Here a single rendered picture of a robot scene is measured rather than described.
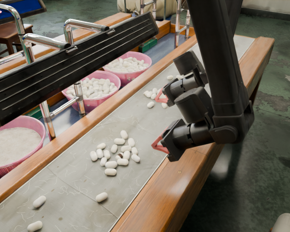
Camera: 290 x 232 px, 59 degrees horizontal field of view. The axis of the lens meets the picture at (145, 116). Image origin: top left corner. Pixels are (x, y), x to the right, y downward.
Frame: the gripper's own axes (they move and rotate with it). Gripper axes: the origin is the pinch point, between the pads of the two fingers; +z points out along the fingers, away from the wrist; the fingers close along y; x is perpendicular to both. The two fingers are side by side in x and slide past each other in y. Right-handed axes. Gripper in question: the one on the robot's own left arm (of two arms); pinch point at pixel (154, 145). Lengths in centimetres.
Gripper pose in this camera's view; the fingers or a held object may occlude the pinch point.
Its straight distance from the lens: 71.0
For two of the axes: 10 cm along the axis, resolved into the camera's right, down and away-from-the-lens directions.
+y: -5.2, 5.0, -6.9
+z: -6.6, 2.7, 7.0
